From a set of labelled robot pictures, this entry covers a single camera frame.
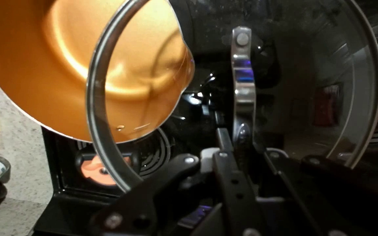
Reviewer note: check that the black electric stove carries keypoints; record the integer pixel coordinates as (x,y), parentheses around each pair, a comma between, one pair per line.
(233,192)

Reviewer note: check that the glass pot lid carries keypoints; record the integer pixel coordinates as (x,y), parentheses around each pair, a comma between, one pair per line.
(296,74)

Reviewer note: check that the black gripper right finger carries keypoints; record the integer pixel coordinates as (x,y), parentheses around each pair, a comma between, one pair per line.
(336,200)

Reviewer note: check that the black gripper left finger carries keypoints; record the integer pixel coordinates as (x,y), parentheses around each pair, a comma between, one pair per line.
(135,212)

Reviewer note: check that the black pot orange interior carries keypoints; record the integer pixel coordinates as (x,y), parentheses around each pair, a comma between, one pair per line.
(46,47)

